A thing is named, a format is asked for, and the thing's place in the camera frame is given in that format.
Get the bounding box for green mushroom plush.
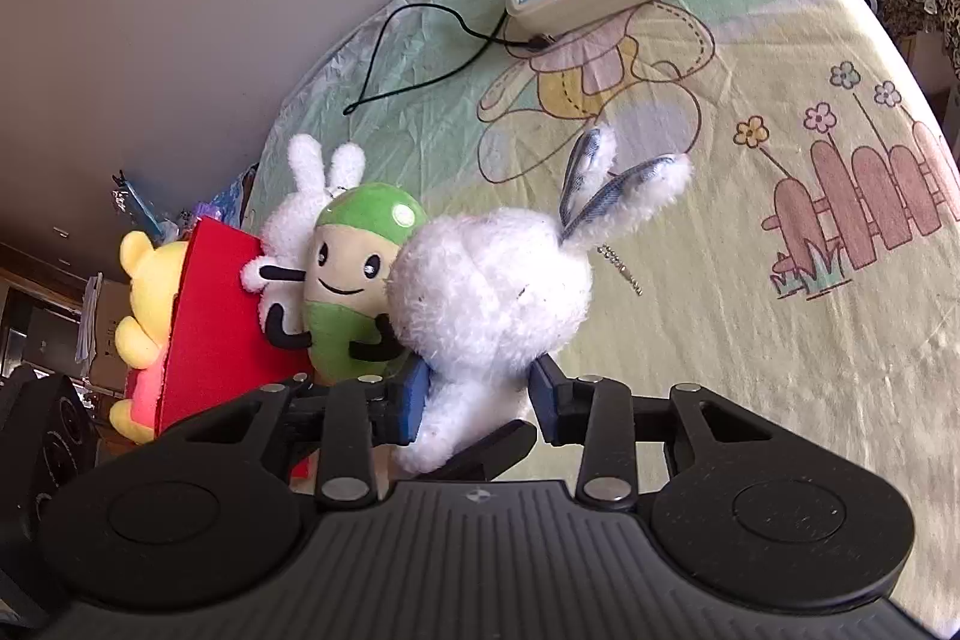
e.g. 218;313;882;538
262;182;428;386

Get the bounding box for dark wooden cabinet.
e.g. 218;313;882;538
0;242;128;401

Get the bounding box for thin black cable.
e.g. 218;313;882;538
343;2;556;116

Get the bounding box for yellow tiger plush pink shirt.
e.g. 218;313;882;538
109;229;192;444

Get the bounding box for red cardboard box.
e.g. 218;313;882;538
154;216;316;480

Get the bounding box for white rabbit plush blue ears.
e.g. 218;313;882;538
386;126;695;472

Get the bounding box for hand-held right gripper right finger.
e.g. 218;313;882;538
527;355;796;510

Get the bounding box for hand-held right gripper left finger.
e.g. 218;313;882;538
161;359;437;512

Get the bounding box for blue patterned cloth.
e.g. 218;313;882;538
176;164;262;230

